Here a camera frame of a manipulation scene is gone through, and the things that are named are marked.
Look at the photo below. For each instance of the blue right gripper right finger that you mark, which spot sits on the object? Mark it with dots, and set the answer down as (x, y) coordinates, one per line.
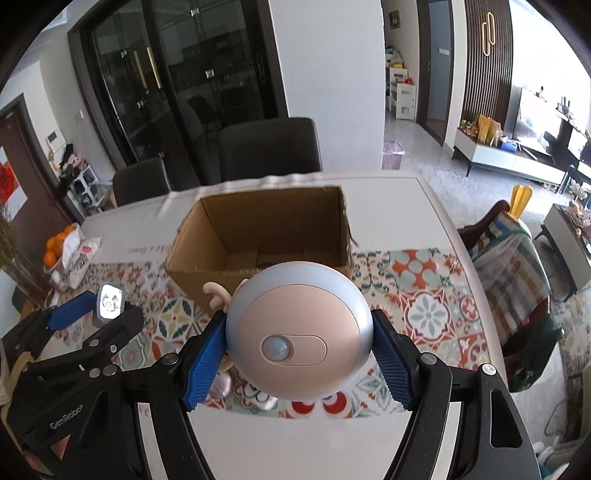
(391, 355)

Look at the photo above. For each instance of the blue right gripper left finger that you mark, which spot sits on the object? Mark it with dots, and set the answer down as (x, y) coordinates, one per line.
(202, 357)

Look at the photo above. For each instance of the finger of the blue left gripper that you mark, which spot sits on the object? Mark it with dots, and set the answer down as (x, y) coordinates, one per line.
(65, 315)

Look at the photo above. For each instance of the pink round night light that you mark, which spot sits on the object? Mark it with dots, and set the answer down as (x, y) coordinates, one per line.
(297, 330)

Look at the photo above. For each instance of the white square charger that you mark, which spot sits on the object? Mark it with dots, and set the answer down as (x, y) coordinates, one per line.
(109, 304)

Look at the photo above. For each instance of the white patterned snack bag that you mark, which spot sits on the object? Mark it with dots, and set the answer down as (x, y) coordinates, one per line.
(77, 254)

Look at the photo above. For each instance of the oranges in basket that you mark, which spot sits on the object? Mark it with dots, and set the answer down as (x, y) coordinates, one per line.
(54, 247)

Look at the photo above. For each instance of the patterned tablecloth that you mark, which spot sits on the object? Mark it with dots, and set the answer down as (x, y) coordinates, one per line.
(408, 260)

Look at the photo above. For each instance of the left black dining chair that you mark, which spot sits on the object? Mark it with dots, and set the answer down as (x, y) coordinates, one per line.
(141, 181)

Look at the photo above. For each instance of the black dining chair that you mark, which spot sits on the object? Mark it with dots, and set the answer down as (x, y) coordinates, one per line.
(141, 181)
(278, 147)

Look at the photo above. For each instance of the brown cardboard box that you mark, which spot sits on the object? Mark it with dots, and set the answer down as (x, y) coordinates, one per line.
(229, 238)

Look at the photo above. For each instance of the wooden chair with striped cloth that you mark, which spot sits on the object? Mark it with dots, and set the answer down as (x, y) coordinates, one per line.
(511, 272)

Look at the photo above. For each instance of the right black dining chair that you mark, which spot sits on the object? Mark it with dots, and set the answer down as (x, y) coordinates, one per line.
(278, 147)

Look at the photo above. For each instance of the black glass sliding door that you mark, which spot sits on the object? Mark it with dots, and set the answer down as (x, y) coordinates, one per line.
(162, 79)

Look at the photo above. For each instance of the white tv cabinet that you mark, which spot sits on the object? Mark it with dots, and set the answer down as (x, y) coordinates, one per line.
(513, 163)

